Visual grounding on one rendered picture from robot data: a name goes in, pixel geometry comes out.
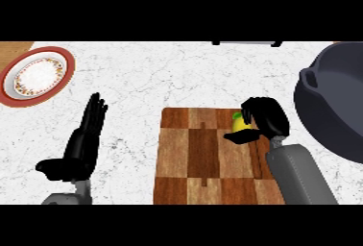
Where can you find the red rimmed white plate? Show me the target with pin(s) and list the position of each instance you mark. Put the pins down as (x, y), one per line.
(38, 77)

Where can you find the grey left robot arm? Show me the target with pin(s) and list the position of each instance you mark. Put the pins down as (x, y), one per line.
(72, 193)

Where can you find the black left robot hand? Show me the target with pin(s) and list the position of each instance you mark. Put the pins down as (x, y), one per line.
(82, 147)

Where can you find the dark grey pot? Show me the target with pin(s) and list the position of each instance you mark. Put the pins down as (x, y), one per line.
(331, 99)

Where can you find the brown woven placemat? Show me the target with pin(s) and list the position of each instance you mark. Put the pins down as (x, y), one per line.
(13, 51)

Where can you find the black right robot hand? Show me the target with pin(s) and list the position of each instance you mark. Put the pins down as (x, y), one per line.
(269, 118)

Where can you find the pale appliance with black feet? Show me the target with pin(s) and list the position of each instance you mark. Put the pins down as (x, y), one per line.
(246, 43)

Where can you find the yellow lemon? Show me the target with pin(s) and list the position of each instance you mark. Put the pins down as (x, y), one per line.
(240, 125)

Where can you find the brown wooden cutting board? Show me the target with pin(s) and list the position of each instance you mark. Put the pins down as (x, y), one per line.
(209, 157)

